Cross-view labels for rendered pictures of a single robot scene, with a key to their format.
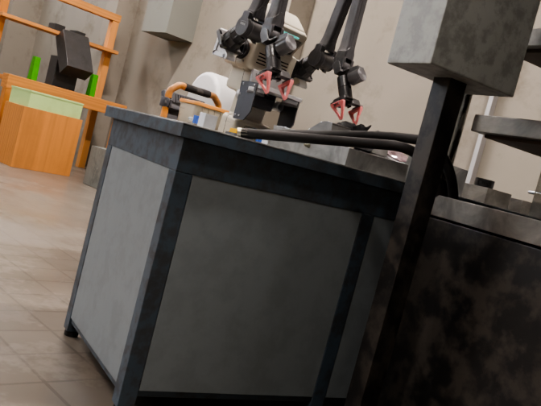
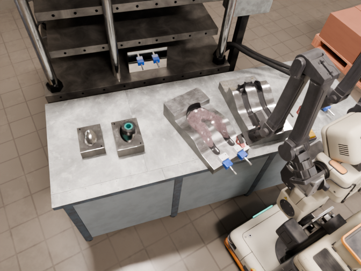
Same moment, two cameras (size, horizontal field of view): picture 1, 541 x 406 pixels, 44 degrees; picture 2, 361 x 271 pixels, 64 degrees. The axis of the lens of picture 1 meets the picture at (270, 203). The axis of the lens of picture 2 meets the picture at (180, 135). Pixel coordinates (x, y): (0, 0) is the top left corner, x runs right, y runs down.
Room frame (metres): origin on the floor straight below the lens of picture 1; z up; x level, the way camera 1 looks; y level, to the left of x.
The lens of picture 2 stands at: (3.72, -0.42, 2.20)
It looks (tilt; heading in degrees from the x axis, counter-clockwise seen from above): 54 degrees down; 189
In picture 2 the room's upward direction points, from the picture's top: 6 degrees clockwise
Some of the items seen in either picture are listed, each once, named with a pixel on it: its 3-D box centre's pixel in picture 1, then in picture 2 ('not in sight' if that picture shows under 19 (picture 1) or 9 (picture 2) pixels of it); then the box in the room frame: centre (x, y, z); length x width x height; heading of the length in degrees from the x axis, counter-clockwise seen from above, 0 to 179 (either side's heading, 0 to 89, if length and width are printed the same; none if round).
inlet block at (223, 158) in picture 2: not in sight; (228, 165); (2.89, -0.27, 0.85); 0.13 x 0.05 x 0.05; 49
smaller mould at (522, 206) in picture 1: (514, 205); (91, 140); (2.93, -1.04, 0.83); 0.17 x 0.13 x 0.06; 31
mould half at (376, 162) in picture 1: (336, 145); (253, 104); (2.41, -0.18, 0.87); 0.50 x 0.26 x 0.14; 31
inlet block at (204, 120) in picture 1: (200, 120); (326, 108); (2.26, 0.30, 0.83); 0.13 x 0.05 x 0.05; 40
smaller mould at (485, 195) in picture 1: (479, 195); (127, 136); (2.85, -0.86, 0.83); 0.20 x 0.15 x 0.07; 31
